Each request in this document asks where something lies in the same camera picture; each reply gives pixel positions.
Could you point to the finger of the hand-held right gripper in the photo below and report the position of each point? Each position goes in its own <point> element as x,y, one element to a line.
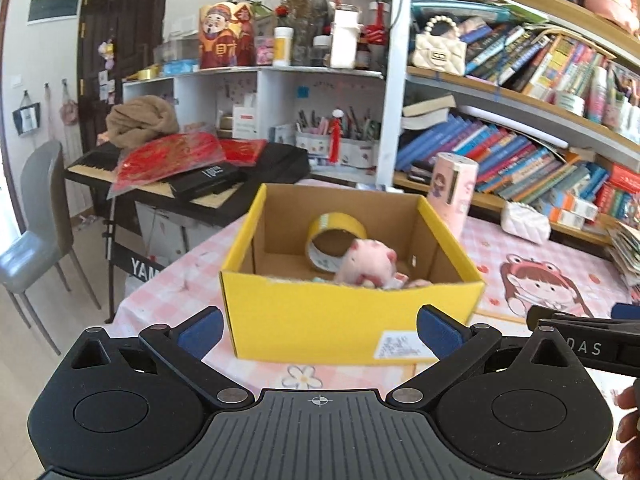
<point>627,311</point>
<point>575,321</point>

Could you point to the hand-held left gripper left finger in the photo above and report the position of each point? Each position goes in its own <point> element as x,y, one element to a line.
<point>202,332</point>

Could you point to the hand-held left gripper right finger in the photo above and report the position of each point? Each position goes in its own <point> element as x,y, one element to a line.
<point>440,332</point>

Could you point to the pink plush pig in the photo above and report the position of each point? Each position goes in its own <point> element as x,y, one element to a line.
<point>365,260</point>

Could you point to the yellow cardboard box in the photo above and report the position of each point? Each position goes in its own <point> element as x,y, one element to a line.
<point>310,320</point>

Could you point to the yellow tape roll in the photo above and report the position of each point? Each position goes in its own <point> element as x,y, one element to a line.
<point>332,221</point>

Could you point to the person's right hand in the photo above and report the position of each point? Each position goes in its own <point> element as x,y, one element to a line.
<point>629,430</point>

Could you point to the stack of papers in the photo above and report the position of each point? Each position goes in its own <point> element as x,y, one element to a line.
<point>627,255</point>

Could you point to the black keyboard stand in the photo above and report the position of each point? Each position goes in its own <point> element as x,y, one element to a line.
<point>140,267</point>

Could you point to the orange white small box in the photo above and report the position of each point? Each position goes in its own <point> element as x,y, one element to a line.
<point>575,205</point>
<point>565,221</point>

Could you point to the white quilted pouch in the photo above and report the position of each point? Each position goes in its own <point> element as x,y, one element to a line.
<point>525,222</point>

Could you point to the red book box set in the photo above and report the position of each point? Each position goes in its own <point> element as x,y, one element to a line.
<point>622,192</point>

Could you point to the pink cylinder humidifier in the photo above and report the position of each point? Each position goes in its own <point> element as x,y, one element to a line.
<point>452,195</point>

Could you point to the black flat box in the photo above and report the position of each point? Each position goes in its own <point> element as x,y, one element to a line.
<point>207,180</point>

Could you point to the row of blue and red books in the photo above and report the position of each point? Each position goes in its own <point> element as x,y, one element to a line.
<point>500,160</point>

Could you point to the red decorations plastic bag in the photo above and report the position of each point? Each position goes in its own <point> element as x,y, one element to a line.
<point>165,157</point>

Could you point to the black electric keyboard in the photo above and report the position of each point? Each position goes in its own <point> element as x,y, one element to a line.
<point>275,162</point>

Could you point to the red envelopes pack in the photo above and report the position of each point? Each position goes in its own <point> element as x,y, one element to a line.
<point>245,151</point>

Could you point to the grey chair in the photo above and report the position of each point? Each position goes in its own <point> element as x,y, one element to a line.
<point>30,255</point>

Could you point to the pen cups with markers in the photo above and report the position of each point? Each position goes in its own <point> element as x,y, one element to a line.
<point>622,115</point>

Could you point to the white rolled paper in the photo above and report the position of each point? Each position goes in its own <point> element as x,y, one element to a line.
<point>510,125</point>

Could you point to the white round jar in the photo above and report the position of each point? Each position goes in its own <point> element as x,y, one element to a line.
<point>571,104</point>

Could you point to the pastel colourful bottle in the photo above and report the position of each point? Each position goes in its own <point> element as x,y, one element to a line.
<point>597,97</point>

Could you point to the red hanging tassel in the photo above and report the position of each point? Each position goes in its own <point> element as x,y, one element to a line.
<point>336,142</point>

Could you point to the white tissue box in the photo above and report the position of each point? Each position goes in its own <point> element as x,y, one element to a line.
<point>245,120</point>

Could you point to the stacked thick paperback books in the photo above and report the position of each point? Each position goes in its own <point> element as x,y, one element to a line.
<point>427,112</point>

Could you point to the brown crumpled cloth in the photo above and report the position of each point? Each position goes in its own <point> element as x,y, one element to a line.
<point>140,120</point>

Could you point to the white shelf unit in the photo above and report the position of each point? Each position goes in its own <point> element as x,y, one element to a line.
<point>200,100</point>

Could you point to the wooden bookshelf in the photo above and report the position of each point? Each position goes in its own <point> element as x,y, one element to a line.
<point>475,95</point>

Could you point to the pink hanging bag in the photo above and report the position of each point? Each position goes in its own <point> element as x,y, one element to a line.
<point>69,110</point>

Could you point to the leaning row of colourful books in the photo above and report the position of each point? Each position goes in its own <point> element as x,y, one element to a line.
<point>535,60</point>

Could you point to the light blue pack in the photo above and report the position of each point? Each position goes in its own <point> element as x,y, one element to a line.
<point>181,68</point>

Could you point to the yellow ribbon roll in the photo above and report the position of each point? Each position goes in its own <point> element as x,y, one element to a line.
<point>144,74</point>

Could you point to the cream quilted pearl handbag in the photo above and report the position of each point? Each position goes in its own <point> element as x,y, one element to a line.
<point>439,55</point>

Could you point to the black white tote bag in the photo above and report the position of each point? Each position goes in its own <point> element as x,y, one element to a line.
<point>27,117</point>

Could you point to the clear plastic storage boxes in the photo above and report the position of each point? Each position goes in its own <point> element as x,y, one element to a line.
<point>176,52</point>

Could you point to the brown glass bottle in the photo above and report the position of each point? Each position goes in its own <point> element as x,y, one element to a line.
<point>363,55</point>

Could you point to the pink small box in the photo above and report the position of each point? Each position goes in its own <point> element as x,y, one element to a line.
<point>264,51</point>

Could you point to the red fortune god canister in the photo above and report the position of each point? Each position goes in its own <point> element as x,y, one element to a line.
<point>225,42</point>

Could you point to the pink hanging door charm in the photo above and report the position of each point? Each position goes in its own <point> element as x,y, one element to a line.
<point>106,55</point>

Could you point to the white bottle yellow label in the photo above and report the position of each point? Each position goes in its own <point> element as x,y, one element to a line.
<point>281,47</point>

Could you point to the glass jar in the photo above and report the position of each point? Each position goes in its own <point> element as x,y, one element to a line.
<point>322,52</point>

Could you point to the white carton shaped box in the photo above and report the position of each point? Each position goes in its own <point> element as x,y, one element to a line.
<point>345,40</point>

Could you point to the pink yellow plush toy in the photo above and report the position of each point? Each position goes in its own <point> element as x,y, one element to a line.
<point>610,0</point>

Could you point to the dark wooden door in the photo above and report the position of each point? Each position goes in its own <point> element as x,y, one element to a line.
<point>125,25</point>

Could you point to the teal plastic folder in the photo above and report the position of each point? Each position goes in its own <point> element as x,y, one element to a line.
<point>460,9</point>

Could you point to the dark wall panel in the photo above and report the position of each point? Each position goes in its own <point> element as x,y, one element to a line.
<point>54,9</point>

